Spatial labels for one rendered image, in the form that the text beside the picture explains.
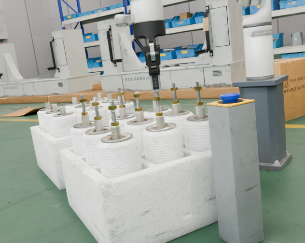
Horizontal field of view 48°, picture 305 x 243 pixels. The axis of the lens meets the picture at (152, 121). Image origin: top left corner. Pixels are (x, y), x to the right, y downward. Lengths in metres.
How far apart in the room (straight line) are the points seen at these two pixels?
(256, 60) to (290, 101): 0.76
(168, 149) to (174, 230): 0.19
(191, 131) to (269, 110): 0.38
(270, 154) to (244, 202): 0.48
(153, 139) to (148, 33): 0.24
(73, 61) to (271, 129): 3.20
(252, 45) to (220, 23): 1.75
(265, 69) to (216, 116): 0.50
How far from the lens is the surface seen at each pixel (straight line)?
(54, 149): 1.23
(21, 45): 8.12
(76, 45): 4.19
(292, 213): 0.95
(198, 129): 0.86
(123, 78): 3.43
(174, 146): 0.81
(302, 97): 1.99
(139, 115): 0.93
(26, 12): 8.36
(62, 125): 1.25
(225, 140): 0.71
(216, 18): 2.93
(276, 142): 1.21
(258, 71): 1.18
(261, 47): 1.18
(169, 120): 0.96
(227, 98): 0.71
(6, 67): 5.25
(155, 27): 0.78
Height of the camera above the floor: 0.43
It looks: 11 degrees down
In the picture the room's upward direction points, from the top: 7 degrees counter-clockwise
